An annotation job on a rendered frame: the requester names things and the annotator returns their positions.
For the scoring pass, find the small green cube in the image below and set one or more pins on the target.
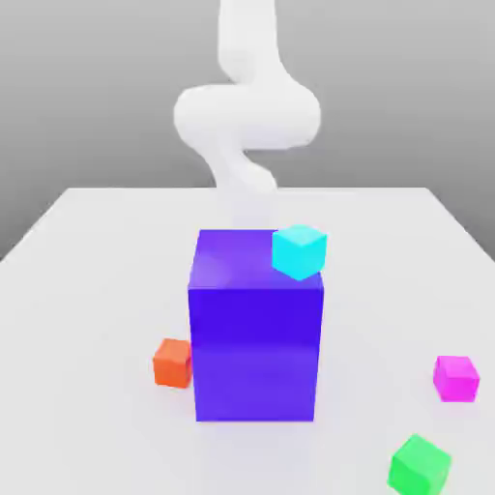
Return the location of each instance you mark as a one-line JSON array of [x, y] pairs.
[[419, 466]]

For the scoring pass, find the small cyan cube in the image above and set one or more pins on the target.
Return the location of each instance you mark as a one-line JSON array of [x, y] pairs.
[[298, 251]]

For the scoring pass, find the small magenta cube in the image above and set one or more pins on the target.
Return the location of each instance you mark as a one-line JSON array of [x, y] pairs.
[[456, 379]]

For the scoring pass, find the large purple box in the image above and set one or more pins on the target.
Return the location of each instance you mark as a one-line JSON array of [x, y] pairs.
[[255, 348]]

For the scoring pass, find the small orange cube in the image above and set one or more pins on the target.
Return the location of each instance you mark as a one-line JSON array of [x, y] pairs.
[[172, 363]]

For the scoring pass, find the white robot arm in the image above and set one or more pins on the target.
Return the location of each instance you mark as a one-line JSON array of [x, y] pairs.
[[247, 112]]

